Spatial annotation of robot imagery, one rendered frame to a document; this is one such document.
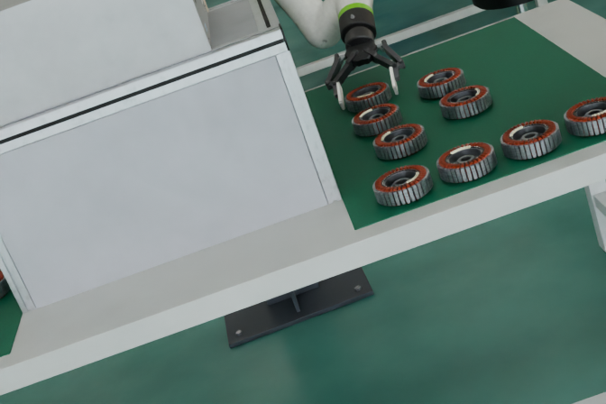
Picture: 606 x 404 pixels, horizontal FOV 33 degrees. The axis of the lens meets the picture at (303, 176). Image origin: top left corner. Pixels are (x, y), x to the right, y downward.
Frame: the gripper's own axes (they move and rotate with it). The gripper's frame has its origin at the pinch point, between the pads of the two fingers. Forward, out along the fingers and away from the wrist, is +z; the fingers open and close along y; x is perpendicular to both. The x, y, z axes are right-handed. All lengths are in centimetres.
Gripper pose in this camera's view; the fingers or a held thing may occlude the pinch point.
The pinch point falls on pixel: (368, 95)
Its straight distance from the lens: 253.5
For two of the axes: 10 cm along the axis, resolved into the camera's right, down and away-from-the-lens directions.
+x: -3.3, -5.6, -7.7
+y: -9.4, 2.6, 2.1
